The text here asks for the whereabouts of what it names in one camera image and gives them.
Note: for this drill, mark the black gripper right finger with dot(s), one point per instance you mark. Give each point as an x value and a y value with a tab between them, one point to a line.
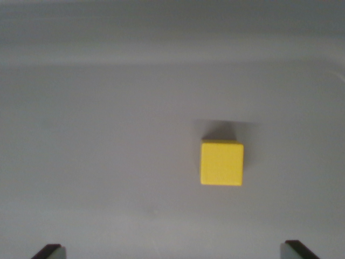
295	251

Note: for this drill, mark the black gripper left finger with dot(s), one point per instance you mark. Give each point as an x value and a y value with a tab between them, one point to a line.
51	252

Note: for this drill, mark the yellow wooden cube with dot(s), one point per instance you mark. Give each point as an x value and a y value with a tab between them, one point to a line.
221	163

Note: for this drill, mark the white plastic bin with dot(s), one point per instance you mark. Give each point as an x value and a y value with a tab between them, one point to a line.
107	135

